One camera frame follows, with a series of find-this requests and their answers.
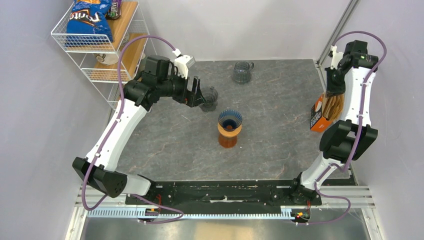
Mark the white ceramic mug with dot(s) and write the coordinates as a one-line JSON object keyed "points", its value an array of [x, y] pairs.
{"points": [[107, 59]]}

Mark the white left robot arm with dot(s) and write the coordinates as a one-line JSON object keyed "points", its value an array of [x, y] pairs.
{"points": [[160, 78]]}

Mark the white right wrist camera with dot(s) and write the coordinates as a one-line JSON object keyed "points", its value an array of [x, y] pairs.
{"points": [[336, 56]]}

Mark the blue plastic dripper cone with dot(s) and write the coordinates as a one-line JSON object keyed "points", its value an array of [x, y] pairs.
{"points": [[230, 117]]}

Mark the clear glass pitcher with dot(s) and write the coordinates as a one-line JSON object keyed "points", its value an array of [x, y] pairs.
{"points": [[242, 72]]}

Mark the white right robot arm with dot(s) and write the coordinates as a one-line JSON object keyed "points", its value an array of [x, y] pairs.
{"points": [[342, 115]]}

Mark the white wire wooden shelf rack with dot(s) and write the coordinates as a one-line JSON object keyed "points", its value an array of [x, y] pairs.
{"points": [[80, 48]]}

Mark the blue chips bag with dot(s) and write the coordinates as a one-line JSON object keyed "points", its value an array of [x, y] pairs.
{"points": [[89, 17]]}

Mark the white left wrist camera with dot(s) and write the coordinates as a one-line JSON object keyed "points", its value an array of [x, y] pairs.
{"points": [[183, 62]]}

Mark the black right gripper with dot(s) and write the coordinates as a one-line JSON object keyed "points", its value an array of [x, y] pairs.
{"points": [[333, 84]]}

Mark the brown paper coffee filters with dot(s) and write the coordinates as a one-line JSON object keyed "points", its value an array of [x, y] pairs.
{"points": [[332, 107]]}

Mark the aluminium frame rail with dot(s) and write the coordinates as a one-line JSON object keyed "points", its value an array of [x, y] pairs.
{"points": [[343, 198]]}

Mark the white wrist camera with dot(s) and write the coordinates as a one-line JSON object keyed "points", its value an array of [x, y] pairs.
{"points": [[336, 56], [183, 62]]}

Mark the smoky glass dripper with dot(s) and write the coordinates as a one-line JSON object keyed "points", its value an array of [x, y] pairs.
{"points": [[210, 95]]}

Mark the coffee paper filter box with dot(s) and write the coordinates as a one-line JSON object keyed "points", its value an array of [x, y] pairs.
{"points": [[318, 123]]}

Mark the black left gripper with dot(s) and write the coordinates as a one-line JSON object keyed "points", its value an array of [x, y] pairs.
{"points": [[191, 91]]}

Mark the wooden ring dripper holder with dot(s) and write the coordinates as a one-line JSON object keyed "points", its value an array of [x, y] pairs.
{"points": [[229, 133]]}

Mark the dark snack packet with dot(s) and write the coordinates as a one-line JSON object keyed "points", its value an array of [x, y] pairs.
{"points": [[115, 10]]}

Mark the orange glass carafe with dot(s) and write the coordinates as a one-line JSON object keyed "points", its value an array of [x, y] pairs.
{"points": [[227, 142]]}

